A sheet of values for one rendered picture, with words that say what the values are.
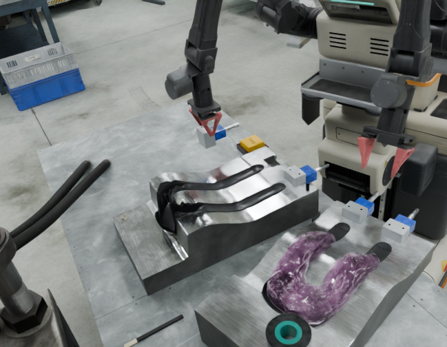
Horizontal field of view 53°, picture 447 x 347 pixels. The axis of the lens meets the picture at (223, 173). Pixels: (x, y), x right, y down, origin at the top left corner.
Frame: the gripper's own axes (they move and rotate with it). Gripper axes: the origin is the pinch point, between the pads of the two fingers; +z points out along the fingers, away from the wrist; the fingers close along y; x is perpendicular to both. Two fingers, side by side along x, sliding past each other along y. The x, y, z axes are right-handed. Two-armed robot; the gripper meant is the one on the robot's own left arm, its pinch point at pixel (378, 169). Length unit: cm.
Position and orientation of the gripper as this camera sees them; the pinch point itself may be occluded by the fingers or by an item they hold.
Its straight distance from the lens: 109.3
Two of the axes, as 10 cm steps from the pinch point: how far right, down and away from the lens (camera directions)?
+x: 6.2, -1.0, 7.8
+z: -1.8, 9.5, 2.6
